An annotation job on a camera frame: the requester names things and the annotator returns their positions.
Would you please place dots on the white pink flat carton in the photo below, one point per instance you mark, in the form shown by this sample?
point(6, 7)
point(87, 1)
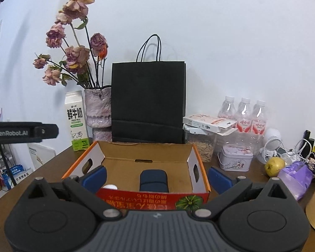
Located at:
point(207, 122)

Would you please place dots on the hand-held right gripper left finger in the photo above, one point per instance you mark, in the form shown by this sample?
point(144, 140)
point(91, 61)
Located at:
point(97, 179)

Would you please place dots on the clear container of seeds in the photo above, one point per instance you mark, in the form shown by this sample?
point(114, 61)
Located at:
point(202, 147)

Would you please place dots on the small white desk fan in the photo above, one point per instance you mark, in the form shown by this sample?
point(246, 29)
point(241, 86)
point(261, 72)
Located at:
point(271, 139)

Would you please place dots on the white green milk carton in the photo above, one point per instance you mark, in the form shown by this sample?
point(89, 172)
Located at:
point(76, 120)

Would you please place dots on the black charger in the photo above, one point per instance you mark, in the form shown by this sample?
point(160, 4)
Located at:
point(307, 136)

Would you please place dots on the pink glass vase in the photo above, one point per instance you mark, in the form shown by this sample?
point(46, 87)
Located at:
point(98, 110)

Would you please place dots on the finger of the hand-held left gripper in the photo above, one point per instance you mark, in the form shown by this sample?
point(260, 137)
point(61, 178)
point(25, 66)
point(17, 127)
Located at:
point(47, 131)

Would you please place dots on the dark blue case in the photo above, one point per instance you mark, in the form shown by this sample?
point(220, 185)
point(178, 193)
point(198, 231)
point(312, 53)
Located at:
point(153, 181)

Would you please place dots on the small white round object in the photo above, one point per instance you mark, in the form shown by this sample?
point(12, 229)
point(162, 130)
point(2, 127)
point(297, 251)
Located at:
point(110, 187)

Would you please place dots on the yellow pear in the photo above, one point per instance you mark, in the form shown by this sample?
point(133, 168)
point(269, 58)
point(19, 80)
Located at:
point(274, 166)

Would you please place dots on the orange cardboard box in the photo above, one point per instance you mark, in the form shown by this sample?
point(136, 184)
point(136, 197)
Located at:
point(157, 200)

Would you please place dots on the dried pink rose bouquet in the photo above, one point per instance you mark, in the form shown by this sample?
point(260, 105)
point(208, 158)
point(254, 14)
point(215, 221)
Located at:
point(77, 55)

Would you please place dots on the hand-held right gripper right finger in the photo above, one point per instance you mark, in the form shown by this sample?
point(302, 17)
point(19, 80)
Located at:
point(218, 179)

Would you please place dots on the white floral tin box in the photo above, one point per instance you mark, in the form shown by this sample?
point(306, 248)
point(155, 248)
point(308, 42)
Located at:
point(235, 158)

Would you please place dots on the black paper shopping bag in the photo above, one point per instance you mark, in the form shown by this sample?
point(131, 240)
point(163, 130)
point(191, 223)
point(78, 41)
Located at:
point(147, 97)

